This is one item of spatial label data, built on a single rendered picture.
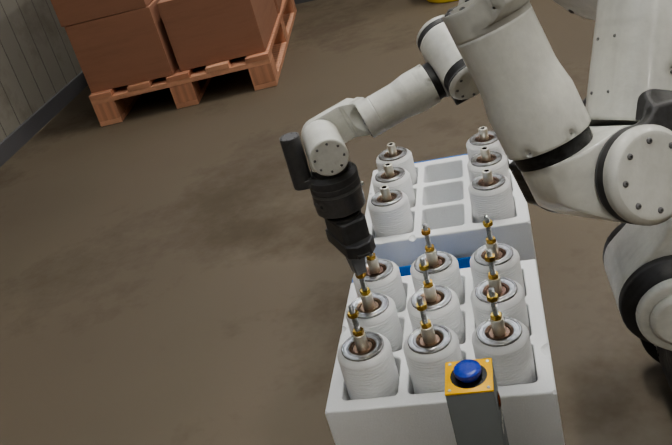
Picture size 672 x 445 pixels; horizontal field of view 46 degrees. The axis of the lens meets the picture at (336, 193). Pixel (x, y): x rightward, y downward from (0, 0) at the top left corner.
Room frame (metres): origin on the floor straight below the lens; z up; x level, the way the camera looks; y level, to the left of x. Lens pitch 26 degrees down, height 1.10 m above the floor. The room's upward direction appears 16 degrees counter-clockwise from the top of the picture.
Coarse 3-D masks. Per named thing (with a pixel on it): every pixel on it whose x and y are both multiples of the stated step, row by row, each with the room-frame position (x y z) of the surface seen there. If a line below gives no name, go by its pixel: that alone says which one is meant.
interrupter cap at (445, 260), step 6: (438, 252) 1.34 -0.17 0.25; (444, 252) 1.33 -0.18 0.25; (438, 258) 1.32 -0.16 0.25; (444, 258) 1.31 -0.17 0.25; (450, 258) 1.30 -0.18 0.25; (414, 264) 1.32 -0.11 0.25; (438, 264) 1.30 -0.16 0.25; (444, 264) 1.29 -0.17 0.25; (450, 264) 1.29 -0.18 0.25; (420, 270) 1.29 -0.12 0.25; (432, 270) 1.28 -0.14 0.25; (438, 270) 1.27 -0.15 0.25
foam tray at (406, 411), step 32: (352, 288) 1.41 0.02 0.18; (544, 320) 1.14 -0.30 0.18; (544, 352) 1.06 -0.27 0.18; (544, 384) 0.98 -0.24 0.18; (352, 416) 1.04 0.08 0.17; (384, 416) 1.03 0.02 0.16; (416, 416) 1.02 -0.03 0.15; (448, 416) 1.00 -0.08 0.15; (512, 416) 0.98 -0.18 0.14; (544, 416) 0.96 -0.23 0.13
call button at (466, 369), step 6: (462, 360) 0.91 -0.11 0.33; (468, 360) 0.91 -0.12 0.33; (474, 360) 0.91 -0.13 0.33; (456, 366) 0.90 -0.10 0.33; (462, 366) 0.90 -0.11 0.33; (468, 366) 0.90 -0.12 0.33; (474, 366) 0.89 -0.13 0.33; (480, 366) 0.89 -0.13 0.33; (456, 372) 0.89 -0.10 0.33; (462, 372) 0.89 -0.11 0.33; (468, 372) 0.88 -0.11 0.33; (474, 372) 0.88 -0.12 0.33; (480, 372) 0.88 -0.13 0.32; (462, 378) 0.88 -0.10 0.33; (468, 378) 0.88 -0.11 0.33; (474, 378) 0.88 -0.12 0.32
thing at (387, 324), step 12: (384, 312) 1.19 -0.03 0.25; (396, 312) 1.21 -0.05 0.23; (348, 324) 1.22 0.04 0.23; (360, 324) 1.19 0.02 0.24; (372, 324) 1.18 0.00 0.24; (384, 324) 1.18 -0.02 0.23; (396, 324) 1.20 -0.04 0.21; (384, 336) 1.18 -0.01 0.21; (396, 336) 1.19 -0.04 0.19; (396, 348) 1.19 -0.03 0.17
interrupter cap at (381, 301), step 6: (372, 294) 1.26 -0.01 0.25; (378, 294) 1.25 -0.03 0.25; (354, 300) 1.25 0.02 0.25; (360, 300) 1.25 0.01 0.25; (378, 300) 1.23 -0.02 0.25; (384, 300) 1.23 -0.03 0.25; (354, 306) 1.23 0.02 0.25; (360, 306) 1.23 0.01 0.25; (378, 306) 1.21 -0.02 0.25; (384, 306) 1.21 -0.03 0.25; (360, 312) 1.21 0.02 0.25; (366, 312) 1.21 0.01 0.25; (372, 312) 1.20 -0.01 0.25; (378, 312) 1.19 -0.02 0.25; (360, 318) 1.19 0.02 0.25; (366, 318) 1.19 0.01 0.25
